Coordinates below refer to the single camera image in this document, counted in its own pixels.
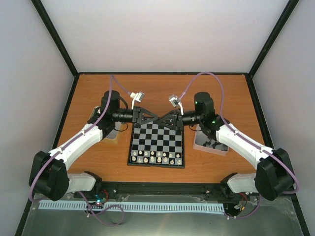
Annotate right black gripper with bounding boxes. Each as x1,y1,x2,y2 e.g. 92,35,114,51
157,108,202,131

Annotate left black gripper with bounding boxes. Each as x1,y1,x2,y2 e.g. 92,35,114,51
113,107,158,126

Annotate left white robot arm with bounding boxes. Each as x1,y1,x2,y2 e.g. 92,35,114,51
29,90,158,201

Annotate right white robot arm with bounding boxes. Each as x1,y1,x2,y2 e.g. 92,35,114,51
157,92,297,201

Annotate left green-lit circuit board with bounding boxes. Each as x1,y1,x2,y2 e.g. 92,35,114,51
87,189,109,207

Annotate black and silver chessboard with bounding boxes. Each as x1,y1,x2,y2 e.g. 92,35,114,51
127,123,185,169

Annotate right pink tray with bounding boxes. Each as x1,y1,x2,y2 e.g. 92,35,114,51
193,131,229,156

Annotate left metal tray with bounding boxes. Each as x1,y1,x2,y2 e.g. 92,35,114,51
92,106,123,146

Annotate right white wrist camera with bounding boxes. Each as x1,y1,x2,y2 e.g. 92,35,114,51
169,94,184,115

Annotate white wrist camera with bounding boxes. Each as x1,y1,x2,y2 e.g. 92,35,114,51
129,91,145,109
169,94,184,115

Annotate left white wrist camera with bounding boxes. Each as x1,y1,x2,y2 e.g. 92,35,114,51
129,91,145,109

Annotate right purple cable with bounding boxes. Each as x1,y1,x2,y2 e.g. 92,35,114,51
181,71,301,220

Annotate light blue cable duct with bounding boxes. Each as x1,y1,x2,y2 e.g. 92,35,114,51
38,200,224,214

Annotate black aluminium frame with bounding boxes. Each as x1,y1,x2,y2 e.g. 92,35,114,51
15,0,310,236

